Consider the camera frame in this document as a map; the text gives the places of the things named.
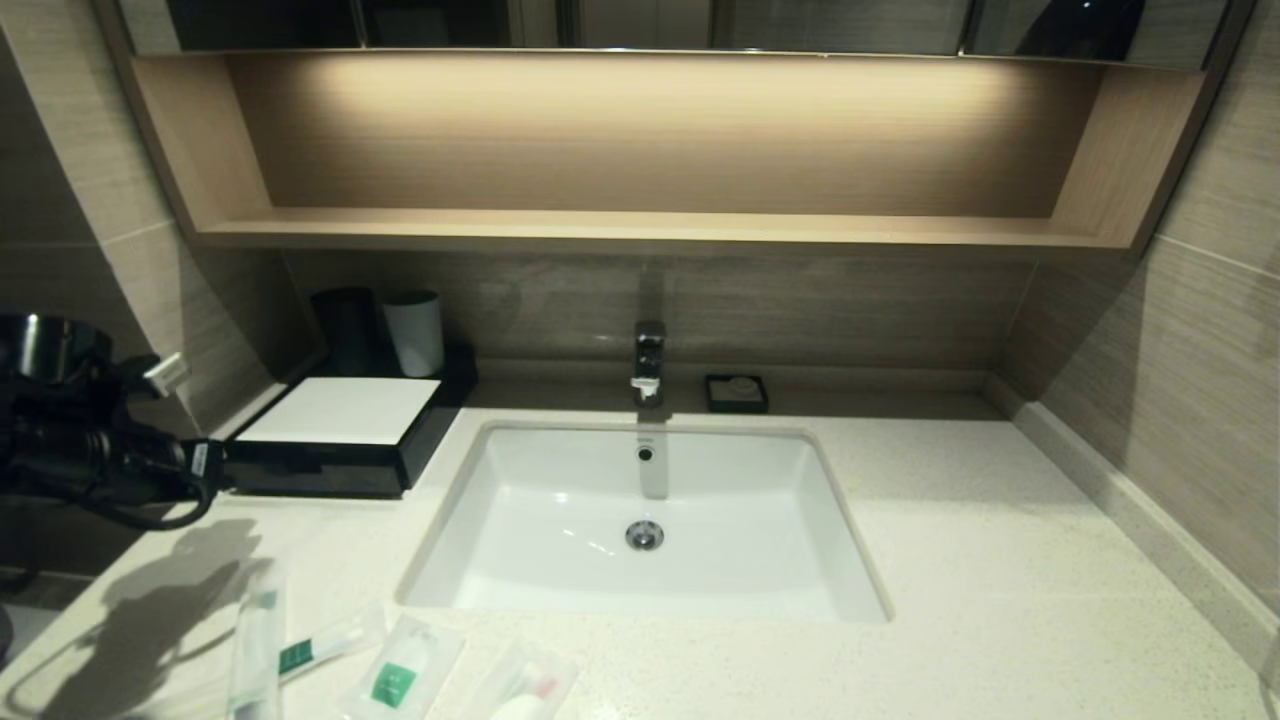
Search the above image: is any black cup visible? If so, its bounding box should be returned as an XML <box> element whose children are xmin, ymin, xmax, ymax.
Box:
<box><xmin>312</xmin><ymin>289</ymin><xmax>386</xmax><ymax>379</ymax></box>

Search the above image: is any black box with white top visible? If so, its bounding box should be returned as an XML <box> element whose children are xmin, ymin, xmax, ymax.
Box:
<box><xmin>215</xmin><ymin>345</ymin><xmax>479</xmax><ymax>499</ymax></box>

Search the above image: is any toothbrush in clear wrapper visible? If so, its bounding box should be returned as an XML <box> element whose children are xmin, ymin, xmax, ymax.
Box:
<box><xmin>226</xmin><ymin>575</ymin><xmax>291</xmax><ymax>720</ymax></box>

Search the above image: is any toothbrush wrapper with green label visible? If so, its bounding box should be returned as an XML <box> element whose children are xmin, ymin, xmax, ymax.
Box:
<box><xmin>150</xmin><ymin>600</ymin><xmax>389</xmax><ymax>720</ymax></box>

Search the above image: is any white cup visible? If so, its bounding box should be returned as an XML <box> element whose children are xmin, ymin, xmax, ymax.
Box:
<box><xmin>383</xmin><ymin>291</ymin><xmax>447</xmax><ymax>379</ymax></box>

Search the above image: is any clear sachet with green label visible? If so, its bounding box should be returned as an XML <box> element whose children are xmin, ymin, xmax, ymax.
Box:
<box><xmin>340</xmin><ymin>613</ymin><xmax>468</xmax><ymax>720</ymax></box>

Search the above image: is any white sink basin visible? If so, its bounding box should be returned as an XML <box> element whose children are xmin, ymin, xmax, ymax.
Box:
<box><xmin>397</xmin><ymin>420</ymin><xmax>893</xmax><ymax>625</ymax></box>

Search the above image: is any clear sachet with pink item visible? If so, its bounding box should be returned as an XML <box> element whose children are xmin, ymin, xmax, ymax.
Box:
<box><xmin>462</xmin><ymin>637</ymin><xmax>581</xmax><ymax>720</ymax></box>

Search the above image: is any chrome faucet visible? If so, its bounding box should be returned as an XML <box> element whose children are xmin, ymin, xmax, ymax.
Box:
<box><xmin>630</xmin><ymin>320</ymin><xmax>669</xmax><ymax>411</ymax></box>

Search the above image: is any black soap dish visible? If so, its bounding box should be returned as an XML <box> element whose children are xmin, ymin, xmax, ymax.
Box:
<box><xmin>704</xmin><ymin>375</ymin><xmax>770</xmax><ymax>415</ymax></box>

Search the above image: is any mirror cabinet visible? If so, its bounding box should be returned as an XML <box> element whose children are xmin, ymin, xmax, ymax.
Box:
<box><xmin>110</xmin><ymin>0</ymin><xmax>1231</xmax><ymax>67</ymax></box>

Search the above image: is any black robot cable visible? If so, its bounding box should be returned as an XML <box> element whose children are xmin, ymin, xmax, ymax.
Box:
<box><xmin>90</xmin><ymin>470</ymin><xmax>219</xmax><ymax>533</ymax></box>

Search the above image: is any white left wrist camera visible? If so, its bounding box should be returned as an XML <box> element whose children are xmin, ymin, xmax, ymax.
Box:
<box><xmin>143</xmin><ymin>351</ymin><xmax>192</xmax><ymax>399</ymax></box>

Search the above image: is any wooden wall shelf niche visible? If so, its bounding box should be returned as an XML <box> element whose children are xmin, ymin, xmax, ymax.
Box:
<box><xmin>90</xmin><ymin>45</ymin><xmax>1251</xmax><ymax>263</ymax></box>

